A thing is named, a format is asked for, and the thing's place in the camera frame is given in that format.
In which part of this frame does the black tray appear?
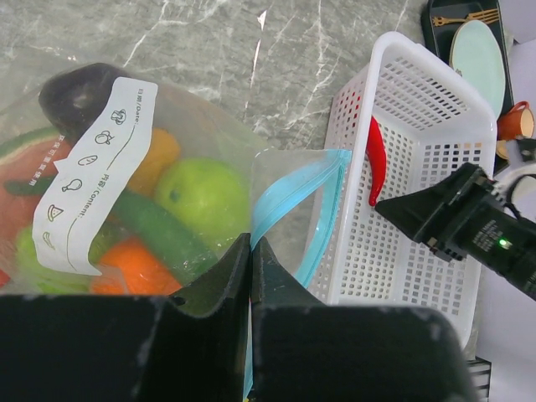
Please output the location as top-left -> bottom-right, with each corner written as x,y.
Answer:
420,0 -> 514,116

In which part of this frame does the orange cup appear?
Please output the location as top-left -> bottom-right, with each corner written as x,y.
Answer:
497,100 -> 535,141

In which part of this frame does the light green plate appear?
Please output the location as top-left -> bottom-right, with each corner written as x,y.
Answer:
449,20 -> 506,119

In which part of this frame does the green chili pepper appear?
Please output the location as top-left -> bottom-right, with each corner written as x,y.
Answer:
3,176 -> 218,285

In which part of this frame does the orange fruit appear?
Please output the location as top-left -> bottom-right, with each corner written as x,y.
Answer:
90,237 -> 182,296

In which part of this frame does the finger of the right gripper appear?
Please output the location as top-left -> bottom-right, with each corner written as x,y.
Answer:
374,162 -> 494,262

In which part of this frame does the aluminium rail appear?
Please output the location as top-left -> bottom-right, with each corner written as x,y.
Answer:
467,358 -> 492,402

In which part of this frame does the clear zip bag blue zipper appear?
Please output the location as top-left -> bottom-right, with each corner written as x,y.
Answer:
1,49 -> 352,296

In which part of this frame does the red chili pepper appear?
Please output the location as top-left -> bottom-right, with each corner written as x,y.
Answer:
366,116 -> 387,207

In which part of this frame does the white plastic basket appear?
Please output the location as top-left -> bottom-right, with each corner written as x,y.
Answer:
306,32 -> 497,345

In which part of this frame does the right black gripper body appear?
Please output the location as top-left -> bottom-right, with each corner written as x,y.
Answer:
462,179 -> 535,299

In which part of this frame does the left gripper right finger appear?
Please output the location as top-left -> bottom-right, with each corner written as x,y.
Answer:
251,240 -> 478,401

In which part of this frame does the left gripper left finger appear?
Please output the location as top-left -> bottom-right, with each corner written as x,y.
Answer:
1,234 -> 250,401

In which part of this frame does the dark brown fruit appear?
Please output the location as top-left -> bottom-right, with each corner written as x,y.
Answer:
39,63 -> 128,145

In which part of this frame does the yellow mango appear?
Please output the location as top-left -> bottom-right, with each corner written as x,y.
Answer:
126,128 -> 181,197

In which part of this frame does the green apple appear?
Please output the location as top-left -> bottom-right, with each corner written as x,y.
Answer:
154,157 -> 250,252

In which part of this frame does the light green wrinkled fruit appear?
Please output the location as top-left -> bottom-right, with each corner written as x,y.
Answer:
16,225 -> 91,294

